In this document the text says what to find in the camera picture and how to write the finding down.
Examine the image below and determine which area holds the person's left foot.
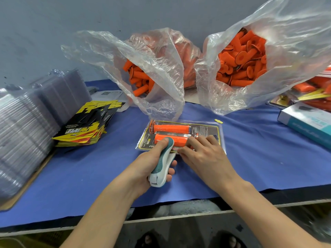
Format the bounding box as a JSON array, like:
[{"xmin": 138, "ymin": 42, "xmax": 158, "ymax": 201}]
[{"xmin": 136, "ymin": 231, "xmax": 160, "ymax": 248}]

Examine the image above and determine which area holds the person's foot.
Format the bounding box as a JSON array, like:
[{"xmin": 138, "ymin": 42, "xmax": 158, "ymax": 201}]
[
  {"xmin": 217, "ymin": 231, "xmax": 247, "ymax": 248},
  {"xmin": 136, "ymin": 231, "xmax": 160, "ymax": 248}
]

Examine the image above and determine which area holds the teal white cardboard box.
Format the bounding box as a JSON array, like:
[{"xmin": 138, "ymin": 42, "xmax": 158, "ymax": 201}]
[{"xmin": 278, "ymin": 102, "xmax": 331, "ymax": 150}]

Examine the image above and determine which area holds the person's left hand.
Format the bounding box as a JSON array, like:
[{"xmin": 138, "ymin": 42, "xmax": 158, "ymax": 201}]
[{"xmin": 118, "ymin": 138, "xmax": 179, "ymax": 200}]

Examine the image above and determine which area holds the stack of clear blister shells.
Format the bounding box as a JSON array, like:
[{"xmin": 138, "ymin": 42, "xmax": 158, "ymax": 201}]
[{"xmin": 0, "ymin": 70, "xmax": 92, "ymax": 202}]

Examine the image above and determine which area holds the person's right hand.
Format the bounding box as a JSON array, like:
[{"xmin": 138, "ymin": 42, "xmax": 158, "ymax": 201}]
[{"xmin": 177, "ymin": 134, "xmax": 245, "ymax": 195}]

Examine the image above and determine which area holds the person's left forearm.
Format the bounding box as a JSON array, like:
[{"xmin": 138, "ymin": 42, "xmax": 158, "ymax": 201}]
[{"xmin": 61, "ymin": 184, "xmax": 138, "ymax": 248}]

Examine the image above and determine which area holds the white printed paper sheet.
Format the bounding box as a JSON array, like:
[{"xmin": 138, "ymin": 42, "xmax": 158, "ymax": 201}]
[{"xmin": 90, "ymin": 89, "xmax": 130, "ymax": 112}]

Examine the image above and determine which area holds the teal hand stapler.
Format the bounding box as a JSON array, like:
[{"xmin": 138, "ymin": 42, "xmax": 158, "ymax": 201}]
[{"xmin": 148, "ymin": 137, "xmax": 177, "ymax": 188}]

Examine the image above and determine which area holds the stack of yellow black cards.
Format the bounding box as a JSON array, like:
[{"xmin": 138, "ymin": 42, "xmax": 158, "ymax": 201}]
[{"xmin": 53, "ymin": 101, "xmax": 125, "ymax": 147}]

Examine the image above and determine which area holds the yellow black backing card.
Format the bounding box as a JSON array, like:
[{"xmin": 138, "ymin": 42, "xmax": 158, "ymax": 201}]
[{"xmin": 139, "ymin": 121, "xmax": 224, "ymax": 153}]

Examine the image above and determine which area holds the orange rubber grip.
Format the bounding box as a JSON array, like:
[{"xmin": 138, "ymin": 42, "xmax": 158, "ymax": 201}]
[
  {"xmin": 154, "ymin": 134, "xmax": 190, "ymax": 148},
  {"xmin": 149, "ymin": 121, "xmax": 192, "ymax": 135}
]

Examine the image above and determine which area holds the yellow plastic crate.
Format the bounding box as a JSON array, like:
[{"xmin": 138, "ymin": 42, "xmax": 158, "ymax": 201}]
[{"xmin": 0, "ymin": 236, "xmax": 39, "ymax": 248}]

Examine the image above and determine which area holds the person's right foot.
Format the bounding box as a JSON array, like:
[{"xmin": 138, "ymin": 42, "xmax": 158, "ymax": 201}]
[{"xmin": 217, "ymin": 231, "xmax": 247, "ymax": 248}]

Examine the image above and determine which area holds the large clear plastic bag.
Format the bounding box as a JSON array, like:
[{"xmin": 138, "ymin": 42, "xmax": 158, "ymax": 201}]
[{"xmin": 195, "ymin": 0, "xmax": 331, "ymax": 116}]

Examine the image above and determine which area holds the person's right forearm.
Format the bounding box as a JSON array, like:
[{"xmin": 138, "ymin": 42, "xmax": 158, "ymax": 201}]
[{"xmin": 223, "ymin": 178, "xmax": 327, "ymax": 248}]

